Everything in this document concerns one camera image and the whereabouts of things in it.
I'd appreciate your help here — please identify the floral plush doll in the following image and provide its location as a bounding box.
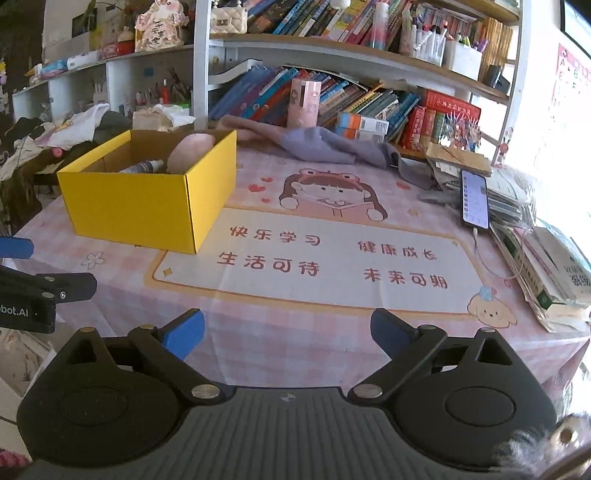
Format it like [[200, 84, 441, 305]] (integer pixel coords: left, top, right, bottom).
[[134, 0, 189, 52]]

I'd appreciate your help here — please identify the stack of papers and booklets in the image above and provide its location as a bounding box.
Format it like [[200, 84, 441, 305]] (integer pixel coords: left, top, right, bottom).
[[419, 143, 590, 333]]

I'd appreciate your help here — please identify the white wooden bookshelf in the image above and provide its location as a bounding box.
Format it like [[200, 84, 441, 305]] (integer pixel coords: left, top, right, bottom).
[[11, 0, 528, 167]]

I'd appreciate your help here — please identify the pink plush toy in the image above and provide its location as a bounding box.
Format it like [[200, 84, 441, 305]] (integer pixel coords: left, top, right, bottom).
[[166, 133, 215, 174]]

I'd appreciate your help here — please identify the pile of clothes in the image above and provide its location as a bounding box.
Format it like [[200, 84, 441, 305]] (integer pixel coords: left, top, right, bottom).
[[1, 103, 131, 231]]

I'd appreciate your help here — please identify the white quilted handbag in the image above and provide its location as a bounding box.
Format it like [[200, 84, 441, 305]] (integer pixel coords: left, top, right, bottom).
[[211, 1, 249, 35]]

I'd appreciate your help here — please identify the smartphone lit screen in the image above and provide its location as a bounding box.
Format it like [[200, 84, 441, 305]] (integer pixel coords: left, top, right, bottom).
[[460, 170, 490, 230]]

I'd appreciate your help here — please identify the tissue pack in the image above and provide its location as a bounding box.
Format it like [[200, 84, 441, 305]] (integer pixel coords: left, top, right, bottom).
[[132, 104, 195, 132]]

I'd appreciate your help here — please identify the white blue spray bottle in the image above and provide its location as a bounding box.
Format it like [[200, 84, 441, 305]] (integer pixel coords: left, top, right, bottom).
[[120, 160, 165, 174]]

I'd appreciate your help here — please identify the purple pink cloth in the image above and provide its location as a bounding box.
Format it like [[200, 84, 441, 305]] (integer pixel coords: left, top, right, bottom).
[[215, 115, 436, 190]]

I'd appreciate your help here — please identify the yellow cardboard box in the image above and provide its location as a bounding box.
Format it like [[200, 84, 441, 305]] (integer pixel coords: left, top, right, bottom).
[[58, 129, 238, 254]]

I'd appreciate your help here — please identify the orange white small box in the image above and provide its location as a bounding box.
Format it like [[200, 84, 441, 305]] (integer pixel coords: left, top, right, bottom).
[[335, 113, 389, 144]]

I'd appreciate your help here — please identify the pink cylindrical box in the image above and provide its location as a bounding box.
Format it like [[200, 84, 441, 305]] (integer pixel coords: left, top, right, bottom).
[[287, 78, 322, 129]]

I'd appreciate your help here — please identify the pink cartoon desk mat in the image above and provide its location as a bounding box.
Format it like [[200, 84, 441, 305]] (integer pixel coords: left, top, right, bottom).
[[16, 150, 589, 388]]

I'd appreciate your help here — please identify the red thick book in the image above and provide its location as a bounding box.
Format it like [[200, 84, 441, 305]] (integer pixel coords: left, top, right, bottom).
[[420, 89, 481, 121]]

